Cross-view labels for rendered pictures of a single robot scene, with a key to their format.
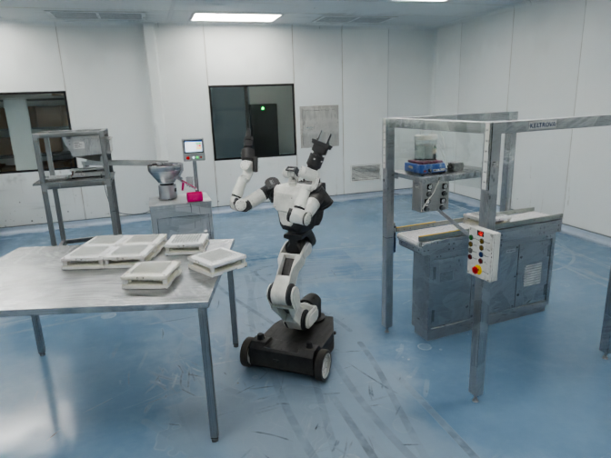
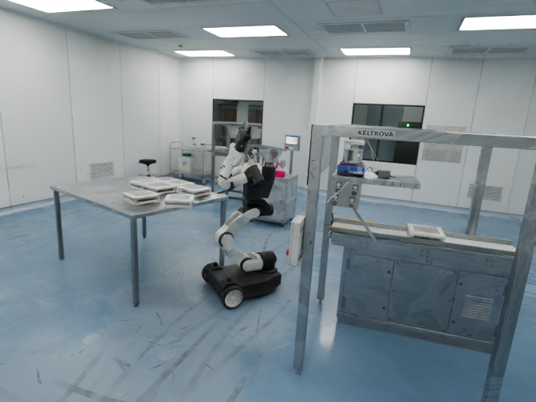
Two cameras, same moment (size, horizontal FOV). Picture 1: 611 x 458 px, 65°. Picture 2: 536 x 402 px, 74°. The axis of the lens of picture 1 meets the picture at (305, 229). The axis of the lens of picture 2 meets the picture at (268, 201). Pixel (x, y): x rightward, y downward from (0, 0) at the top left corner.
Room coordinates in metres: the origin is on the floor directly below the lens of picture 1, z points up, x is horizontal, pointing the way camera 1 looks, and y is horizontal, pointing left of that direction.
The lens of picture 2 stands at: (0.72, -2.01, 1.63)
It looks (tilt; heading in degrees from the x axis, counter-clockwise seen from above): 13 degrees down; 38
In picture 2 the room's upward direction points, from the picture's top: 3 degrees clockwise
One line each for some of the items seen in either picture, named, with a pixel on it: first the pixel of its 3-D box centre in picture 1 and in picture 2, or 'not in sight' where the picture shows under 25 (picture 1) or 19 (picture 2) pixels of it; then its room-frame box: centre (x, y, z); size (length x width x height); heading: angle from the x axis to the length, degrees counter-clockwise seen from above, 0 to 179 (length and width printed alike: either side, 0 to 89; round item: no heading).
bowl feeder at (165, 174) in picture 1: (173, 181); (273, 161); (5.15, 1.41, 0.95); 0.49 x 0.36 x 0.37; 107
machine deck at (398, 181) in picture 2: (442, 173); (374, 178); (3.34, -0.97, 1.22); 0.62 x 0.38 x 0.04; 112
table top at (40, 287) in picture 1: (96, 272); (139, 192); (2.70, 1.24, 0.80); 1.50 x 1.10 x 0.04; 91
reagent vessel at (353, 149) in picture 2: not in sight; (353, 150); (3.23, -0.82, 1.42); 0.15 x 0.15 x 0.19
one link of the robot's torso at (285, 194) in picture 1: (299, 204); (257, 179); (3.14, 0.03, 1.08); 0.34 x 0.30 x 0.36; 44
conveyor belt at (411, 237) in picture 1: (483, 227); (419, 241); (3.47, -1.33, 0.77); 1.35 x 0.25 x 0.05; 112
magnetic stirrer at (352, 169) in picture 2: not in sight; (351, 168); (3.23, -0.83, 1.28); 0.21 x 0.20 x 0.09; 22
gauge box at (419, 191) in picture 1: (430, 194); (345, 192); (3.14, -0.84, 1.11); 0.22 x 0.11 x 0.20; 112
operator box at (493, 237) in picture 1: (484, 253); (297, 239); (2.39, -0.93, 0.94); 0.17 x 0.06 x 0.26; 22
